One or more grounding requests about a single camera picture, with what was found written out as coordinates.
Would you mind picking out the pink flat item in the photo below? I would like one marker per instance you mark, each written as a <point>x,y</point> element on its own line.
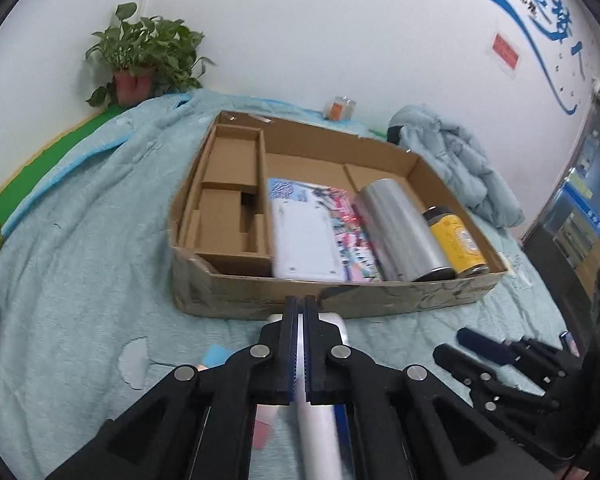
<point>262,425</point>

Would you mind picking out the silver metal cylinder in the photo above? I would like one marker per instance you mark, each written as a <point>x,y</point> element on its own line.
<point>400,230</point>

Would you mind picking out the light blue jacket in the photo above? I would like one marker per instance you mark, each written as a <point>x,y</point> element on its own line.
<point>455,160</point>

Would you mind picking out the white plastic tube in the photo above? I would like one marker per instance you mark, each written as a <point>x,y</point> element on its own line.
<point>320,435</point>

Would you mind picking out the red wall notice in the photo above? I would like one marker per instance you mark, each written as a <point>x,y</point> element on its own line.
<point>506,51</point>

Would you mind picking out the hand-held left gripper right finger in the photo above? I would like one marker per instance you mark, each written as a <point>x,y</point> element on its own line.
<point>311,355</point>

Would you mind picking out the yellow can with black lid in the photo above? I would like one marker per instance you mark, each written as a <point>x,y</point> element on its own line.
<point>457,240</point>

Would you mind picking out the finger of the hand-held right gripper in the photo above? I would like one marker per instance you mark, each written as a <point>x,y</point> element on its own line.
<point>482,347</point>
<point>460,362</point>

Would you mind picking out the colourful board game box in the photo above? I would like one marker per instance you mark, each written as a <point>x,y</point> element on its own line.
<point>351,232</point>

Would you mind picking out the white plastic case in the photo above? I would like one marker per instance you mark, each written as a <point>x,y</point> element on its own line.
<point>305,240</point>

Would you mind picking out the blue notice board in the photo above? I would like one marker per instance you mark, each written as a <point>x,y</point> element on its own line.
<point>590,170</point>

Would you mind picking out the blue wall decal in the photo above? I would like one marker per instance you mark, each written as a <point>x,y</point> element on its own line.
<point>510,5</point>

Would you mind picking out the glass jar with orange label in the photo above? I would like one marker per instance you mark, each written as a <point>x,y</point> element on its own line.
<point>341,108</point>

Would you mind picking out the light blue paper piece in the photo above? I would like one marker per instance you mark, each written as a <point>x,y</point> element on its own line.
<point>215,356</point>

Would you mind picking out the light blue blanket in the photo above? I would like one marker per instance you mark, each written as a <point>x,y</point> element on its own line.
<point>80,260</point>

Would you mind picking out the potted plant in pink pot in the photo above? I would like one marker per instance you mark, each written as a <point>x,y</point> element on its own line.
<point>145,45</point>

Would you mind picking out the brown cardboard box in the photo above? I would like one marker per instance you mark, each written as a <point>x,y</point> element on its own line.
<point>300,150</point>

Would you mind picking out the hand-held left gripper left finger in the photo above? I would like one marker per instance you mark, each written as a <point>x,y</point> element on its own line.
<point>290,355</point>

